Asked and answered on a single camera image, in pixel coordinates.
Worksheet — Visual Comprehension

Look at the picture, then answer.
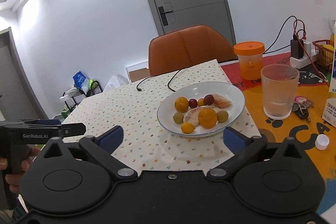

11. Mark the black usb cable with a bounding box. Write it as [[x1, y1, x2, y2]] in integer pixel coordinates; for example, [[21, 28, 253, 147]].
[[167, 67, 190, 93], [136, 73, 185, 92]]

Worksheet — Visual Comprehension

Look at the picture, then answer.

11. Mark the black usb cable right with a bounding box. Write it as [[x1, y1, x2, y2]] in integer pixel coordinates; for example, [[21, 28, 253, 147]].
[[167, 67, 190, 93]]

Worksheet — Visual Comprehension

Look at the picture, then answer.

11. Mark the ribbed clear glass cup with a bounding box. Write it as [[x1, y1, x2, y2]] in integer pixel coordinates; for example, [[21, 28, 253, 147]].
[[261, 64, 299, 120]]

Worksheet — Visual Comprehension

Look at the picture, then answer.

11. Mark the white milk carton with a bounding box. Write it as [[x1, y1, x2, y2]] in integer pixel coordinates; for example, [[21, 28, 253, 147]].
[[322, 18, 336, 127]]

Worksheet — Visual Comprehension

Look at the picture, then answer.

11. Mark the dotted cream tablecloth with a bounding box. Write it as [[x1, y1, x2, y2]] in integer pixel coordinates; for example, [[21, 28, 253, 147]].
[[65, 60, 233, 173]]

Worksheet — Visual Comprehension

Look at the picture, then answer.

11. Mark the white power strip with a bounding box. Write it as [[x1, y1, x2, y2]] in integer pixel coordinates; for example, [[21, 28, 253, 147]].
[[289, 40, 317, 69]]

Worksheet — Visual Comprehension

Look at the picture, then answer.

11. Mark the key bunch with fob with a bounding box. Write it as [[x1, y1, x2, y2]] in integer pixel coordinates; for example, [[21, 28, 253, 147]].
[[291, 96, 313, 123]]

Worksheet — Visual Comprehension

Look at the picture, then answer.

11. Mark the dark red plum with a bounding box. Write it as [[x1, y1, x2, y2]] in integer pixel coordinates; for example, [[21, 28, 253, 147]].
[[204, 94, 215, 105]]

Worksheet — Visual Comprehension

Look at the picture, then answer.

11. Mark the black charger adapter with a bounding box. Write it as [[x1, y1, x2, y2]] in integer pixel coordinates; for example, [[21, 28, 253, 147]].
[[290, 39, 304, 59]]

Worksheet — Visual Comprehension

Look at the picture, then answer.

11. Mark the white framed board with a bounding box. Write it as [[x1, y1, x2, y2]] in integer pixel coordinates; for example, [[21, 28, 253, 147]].
[[126, 61, 150, 83]]

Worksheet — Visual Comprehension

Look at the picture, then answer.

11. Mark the black usb cable left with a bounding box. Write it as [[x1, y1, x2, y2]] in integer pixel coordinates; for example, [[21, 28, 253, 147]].
[[136, 73, 185, 92]]

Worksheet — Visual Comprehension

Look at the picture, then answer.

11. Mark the medium orange tangerine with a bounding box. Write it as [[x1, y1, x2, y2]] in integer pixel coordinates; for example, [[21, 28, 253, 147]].
[[174, 97, 189, 113]]

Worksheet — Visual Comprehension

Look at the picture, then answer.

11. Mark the blue plastic bag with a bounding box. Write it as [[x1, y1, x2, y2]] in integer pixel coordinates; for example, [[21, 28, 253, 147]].
[[73, 71, 89, 93]]

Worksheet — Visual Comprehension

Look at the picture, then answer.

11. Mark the large orange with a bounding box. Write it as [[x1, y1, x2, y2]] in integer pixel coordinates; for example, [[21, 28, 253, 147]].
[[198, 108, 217, 129]]

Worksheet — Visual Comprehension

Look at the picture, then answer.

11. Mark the black metal shelf rack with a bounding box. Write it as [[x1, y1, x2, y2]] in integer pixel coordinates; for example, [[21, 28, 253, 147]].
[[60, 80, 103, 114]]

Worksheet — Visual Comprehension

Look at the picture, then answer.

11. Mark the large peeled pomelo segment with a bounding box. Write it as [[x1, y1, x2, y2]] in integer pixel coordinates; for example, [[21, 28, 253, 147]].
[[211, 94, 232, 109]]

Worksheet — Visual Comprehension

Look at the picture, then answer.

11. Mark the person's left hand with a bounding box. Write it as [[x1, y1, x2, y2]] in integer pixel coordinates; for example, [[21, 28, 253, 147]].
[[1, 145, 41, 194]]

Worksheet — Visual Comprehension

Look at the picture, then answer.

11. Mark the white bottle cap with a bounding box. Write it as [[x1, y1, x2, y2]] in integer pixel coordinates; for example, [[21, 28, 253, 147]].
[[315, 134, 330, 151]]

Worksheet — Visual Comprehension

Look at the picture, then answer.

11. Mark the small kumquat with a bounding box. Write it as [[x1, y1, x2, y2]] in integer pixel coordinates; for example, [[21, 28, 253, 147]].
[[181, 122, 195, 134], [198, 98, 206, 107]]

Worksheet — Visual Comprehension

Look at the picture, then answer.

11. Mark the orange lidded plastic jar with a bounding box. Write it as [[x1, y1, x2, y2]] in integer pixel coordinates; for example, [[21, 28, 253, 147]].
[[234, 41, 265, 81]]

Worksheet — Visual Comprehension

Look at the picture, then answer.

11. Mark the orange red cat placemat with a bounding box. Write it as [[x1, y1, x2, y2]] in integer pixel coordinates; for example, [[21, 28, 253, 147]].
[[221, 61, 335, 223]]

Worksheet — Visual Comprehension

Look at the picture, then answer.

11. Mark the white ceramic plate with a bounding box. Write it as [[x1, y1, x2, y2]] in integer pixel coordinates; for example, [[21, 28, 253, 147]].
[[157, 81, 245, 138]]

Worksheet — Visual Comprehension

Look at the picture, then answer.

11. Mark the orange leather chair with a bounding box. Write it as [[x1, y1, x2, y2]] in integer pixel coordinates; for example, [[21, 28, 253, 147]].
[[148, 25, 236, 76]]

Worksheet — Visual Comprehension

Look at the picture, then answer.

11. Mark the clear plastic bag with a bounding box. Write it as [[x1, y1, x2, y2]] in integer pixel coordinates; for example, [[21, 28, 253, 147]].
[[103, 76, 126, 92]]

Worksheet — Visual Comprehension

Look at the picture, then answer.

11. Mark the brown cardboard sheet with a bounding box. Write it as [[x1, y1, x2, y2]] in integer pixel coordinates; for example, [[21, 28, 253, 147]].
[[129, 68, 150, 83]]

